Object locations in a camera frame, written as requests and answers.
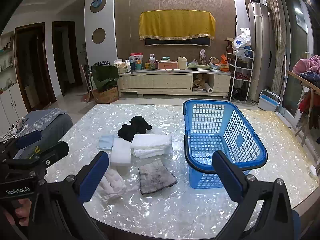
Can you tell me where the white plastic bag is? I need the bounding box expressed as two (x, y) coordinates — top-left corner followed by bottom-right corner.
(231, 29), (252, 50)

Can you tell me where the blue and white bucket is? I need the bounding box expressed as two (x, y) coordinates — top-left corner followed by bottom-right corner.
(257, 89), (281, 112)

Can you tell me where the light blue folded towel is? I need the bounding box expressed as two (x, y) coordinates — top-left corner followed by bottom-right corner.
(98, 134), (116, 150)

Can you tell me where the yellow cloth cover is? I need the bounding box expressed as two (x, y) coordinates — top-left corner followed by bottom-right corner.
(139, 11), (216, 41)

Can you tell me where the round brown wall decoration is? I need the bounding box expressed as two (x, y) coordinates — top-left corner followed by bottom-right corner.
(92, 28), (106, 44)

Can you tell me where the brown cardboard box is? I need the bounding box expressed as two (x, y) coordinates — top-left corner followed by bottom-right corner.
(92, 86), (120, 103)

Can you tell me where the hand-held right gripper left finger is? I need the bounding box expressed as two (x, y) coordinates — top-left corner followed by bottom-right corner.
(35, 151), (110, 240)

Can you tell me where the white cupboard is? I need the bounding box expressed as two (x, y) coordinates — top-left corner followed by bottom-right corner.
(0, 31), (28, 135)

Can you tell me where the white cloth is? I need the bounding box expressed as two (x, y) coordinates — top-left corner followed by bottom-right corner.
(94, 168), (127, 200)

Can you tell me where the wooden rack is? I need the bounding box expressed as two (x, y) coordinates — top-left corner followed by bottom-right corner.
(286, 70), (320, 147)

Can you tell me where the cream television cabinet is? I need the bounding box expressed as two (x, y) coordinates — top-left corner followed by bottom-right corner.
(117, 69), (232, 98)

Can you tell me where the white wire shelf rack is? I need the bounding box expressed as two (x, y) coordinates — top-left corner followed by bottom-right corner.
(226, 47), (255, 102)

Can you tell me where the person's left hand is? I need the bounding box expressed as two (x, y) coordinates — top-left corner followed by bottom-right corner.
(4, 197), (32, 230)

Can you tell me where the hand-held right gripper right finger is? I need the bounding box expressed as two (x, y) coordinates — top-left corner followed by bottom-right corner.
(212, 151), (297, 240)

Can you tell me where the pile of clothes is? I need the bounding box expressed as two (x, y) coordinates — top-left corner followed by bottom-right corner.
(292, 55), (320, 87)

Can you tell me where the grey cloth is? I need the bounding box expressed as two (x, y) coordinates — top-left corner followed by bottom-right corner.
(138, 160), (178, 195)

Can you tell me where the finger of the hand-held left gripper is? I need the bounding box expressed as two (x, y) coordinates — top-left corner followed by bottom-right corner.
(15, 131), (42, 149)
(31, 141), (70, 166)

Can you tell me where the standing air conditioner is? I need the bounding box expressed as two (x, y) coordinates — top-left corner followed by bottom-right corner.
(247, 2), (272, 103)

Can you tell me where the orange bag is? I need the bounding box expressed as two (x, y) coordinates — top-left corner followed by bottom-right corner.
(219, 54), (229, 73)

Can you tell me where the white folded towel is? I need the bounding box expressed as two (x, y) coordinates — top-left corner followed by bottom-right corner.
(130, 134), (173, 158)

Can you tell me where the black plush toy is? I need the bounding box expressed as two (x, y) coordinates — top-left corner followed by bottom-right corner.
(117, 116), (152, 142)

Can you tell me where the pink box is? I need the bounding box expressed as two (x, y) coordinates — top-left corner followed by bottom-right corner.
(157, 61), (178, 70)

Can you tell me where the patterned curtain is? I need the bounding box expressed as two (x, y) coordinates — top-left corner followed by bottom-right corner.
(260, 0), (288, 98)

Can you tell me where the round blue wall decoration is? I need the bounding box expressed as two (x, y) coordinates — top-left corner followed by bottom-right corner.
(90, 0), (107, 13)

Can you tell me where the blue plastic basket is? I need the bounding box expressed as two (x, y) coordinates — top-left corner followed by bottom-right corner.
(182, 99), (268, 189)

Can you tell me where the grey sofa with patterned cloth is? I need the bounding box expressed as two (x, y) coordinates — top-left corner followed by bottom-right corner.
(14, 107), (73, 159)

